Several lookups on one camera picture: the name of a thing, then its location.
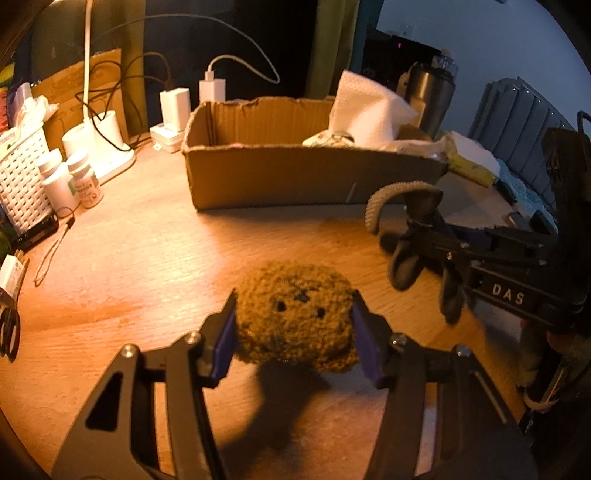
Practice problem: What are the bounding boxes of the white charging cable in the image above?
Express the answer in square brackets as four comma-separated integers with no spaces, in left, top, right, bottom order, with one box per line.
[207,54,281,85]

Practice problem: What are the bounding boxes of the crumpled plastic bags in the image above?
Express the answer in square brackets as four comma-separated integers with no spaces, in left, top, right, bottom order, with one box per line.
[7,85,61,134]

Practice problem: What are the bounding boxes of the person's right forearm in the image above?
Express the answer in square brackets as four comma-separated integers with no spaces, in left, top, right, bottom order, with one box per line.
[516,318,568,411]

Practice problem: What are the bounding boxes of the white charger with cable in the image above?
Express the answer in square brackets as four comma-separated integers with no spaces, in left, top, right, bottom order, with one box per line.
[199,79,227,104]

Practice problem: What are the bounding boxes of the white pill bottle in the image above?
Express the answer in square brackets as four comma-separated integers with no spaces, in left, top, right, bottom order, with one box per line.
[37,148,64,178]
[42,164,79,213]

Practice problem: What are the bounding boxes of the black cable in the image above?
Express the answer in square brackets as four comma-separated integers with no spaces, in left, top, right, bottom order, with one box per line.
[76,51,174,151]

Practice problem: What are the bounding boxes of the cardboard box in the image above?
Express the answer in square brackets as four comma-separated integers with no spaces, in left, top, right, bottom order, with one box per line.
[181,96,451,212]

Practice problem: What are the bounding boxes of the small white adapter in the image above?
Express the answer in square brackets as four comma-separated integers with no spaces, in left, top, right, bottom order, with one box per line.
[0,254,26,301]

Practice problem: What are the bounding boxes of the brown lanyard strap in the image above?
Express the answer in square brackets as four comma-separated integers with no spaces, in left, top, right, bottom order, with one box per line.
[33,215,77,287]

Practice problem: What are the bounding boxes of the white charger block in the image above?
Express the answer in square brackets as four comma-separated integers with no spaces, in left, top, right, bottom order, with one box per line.
[160,88,191,132]

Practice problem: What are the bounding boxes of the pill bottle with label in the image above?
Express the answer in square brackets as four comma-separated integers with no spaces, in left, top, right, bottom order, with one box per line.
[67,151,105,209]

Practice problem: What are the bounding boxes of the white woven basket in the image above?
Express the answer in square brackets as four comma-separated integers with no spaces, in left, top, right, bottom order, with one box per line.
[0,124,55,234]

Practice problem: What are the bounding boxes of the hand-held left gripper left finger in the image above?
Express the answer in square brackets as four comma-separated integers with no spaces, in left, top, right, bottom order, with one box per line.
[52,288,240,480]

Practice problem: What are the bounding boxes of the white power strip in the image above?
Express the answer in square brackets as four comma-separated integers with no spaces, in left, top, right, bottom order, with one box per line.
[150,122,188,154]

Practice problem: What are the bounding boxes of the light blue bedsheet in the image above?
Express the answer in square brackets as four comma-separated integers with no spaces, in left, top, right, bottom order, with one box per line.
[496,166,559,222]

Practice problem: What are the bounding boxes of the yellow tissue pack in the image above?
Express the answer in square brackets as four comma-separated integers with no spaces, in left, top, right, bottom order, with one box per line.
[443,131,502,188]

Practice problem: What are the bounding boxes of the white paper towel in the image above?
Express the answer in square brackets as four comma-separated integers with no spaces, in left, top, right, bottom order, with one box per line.
[329,70,419,148]

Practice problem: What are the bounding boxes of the black glasses case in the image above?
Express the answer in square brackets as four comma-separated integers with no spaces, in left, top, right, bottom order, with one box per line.
[531,210,557,236]

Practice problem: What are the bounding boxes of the grey padded headboard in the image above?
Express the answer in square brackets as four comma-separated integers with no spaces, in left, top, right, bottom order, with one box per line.
[468,78,578,195]

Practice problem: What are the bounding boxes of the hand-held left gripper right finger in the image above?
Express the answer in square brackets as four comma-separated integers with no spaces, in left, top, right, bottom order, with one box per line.
[351,288,539,480]

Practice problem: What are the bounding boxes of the brown plush toy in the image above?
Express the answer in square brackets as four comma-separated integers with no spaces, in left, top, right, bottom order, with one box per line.
[233,262,361,374]

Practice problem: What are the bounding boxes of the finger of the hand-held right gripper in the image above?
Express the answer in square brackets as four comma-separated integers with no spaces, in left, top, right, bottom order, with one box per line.
[455,225,561,259]
[406,217,476,278]

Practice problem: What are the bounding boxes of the black scissors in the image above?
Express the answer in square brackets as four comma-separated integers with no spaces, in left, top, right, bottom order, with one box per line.
[0,300,21,361]

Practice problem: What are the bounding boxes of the brown cardboard sheet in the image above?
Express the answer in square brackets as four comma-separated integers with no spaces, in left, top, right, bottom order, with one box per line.
[30,48,130,146]

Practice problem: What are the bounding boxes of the thin grey cable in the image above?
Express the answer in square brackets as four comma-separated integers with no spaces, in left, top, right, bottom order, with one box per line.
[90,16,278,84]

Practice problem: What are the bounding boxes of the steel tumbler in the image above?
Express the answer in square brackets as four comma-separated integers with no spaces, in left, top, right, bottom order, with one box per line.
[397,62,455,139]

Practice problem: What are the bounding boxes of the black flashlight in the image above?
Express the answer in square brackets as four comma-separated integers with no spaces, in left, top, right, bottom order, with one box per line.
[9,217,60,252]

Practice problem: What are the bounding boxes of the small black box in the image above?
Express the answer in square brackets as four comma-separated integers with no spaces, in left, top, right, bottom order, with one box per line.
[494,178,519,204]

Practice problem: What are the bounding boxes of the white desk lamp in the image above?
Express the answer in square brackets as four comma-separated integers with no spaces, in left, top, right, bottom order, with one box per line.
[46,0,137,183]

